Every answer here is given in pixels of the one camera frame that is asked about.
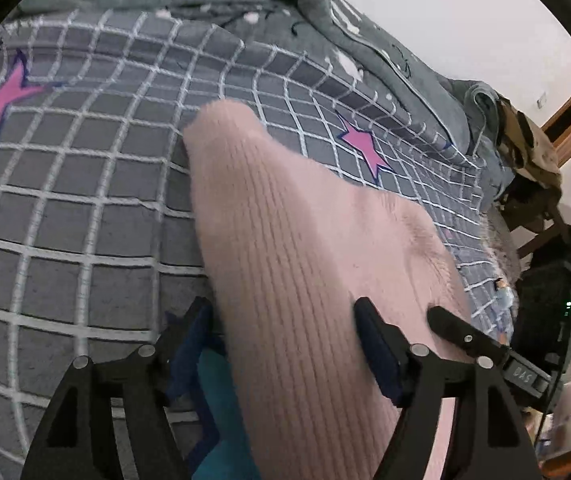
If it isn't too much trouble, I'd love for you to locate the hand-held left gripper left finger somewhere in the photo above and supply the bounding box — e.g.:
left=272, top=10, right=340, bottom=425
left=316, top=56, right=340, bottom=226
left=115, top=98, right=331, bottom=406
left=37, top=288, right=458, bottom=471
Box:
left=20, top=297, right=226, bottom=480

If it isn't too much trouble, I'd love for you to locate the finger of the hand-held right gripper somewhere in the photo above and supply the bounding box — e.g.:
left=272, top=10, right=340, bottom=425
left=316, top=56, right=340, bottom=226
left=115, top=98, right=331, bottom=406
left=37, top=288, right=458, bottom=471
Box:
left=426, top=305, right=511, bottom=361

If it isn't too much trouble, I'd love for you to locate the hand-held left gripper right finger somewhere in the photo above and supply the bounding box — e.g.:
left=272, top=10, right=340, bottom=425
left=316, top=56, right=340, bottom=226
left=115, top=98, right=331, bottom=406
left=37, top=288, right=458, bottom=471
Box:
left=354, top=296, right=541, bottom=480

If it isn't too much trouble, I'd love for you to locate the pink knitted sweater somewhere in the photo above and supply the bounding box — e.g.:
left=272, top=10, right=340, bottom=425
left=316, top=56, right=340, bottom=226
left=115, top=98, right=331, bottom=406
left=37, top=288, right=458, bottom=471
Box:
left=182, top=100, right=471, bottom=480

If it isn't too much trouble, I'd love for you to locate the floral bed sheet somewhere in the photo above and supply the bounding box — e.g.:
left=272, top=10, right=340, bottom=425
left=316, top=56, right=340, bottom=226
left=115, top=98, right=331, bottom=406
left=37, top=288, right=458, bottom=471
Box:
left=483, top=207, right=523, bottom=286

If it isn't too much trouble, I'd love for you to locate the black bag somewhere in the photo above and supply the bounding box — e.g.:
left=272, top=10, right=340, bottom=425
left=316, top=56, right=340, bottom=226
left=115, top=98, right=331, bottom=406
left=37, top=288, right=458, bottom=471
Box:
left=513, top=225, right=571, bottom=391

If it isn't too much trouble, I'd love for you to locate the wooden chair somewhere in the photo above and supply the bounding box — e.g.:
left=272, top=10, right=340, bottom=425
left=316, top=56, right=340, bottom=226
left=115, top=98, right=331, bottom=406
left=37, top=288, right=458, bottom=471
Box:
left=498, top=175, right=571, bottom=261

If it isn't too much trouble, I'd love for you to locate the grey checked bed cover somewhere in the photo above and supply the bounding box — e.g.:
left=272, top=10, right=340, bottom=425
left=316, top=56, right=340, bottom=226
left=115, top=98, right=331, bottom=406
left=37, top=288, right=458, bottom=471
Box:
left=0, top=7, right=516, bottom=480

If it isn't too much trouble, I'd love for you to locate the brown camouflage cloth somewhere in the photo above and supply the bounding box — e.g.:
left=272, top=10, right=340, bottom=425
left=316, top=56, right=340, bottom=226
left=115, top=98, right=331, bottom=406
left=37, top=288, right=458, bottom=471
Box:
left=495, top=97, right=563, bottom=181

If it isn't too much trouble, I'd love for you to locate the grey fleece blanket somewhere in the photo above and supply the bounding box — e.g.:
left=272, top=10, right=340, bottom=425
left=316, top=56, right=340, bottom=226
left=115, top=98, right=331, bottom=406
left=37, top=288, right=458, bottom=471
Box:
left=15, top=0, right=516, bottom=201

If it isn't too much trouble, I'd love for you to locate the black cable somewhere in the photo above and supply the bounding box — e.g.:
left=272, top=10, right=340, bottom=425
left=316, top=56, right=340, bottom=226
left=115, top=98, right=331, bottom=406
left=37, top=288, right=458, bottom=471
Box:
left=530, top=375, right=566, bottom=461

